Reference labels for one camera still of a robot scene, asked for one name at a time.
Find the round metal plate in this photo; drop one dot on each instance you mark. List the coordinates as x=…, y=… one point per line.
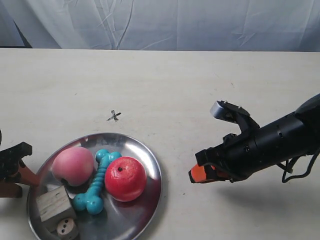
x=118, y=220

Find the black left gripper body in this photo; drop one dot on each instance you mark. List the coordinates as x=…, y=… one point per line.
x=11, y=162

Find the wooden block cube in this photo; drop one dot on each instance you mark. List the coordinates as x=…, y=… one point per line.
x=53, y=207

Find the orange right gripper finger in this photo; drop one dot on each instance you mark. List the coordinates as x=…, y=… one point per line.
x=207, y=174

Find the red apple toy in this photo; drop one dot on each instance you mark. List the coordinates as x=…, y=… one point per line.
x=125, y=179

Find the white cloth backdrop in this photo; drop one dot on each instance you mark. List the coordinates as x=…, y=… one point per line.
x=162, y=25

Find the teal rubber bone toy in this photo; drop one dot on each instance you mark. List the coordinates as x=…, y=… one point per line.
x=91, y=200

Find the black cross table mark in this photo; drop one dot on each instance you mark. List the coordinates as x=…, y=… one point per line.
x=114, y=115

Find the small wooden die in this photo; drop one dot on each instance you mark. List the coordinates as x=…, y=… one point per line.
x=67, y=229

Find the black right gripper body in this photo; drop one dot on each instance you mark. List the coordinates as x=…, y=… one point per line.
x=280, y=143

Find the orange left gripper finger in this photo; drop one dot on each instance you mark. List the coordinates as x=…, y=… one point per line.
x=10, y=190
x=26, y=176

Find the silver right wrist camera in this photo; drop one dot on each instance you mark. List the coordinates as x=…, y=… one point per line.
x=225, y=111

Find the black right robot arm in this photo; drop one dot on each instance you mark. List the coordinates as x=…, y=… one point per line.
x=309, y=111

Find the pink peach toy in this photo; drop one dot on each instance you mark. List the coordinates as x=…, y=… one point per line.
x=74, y=165

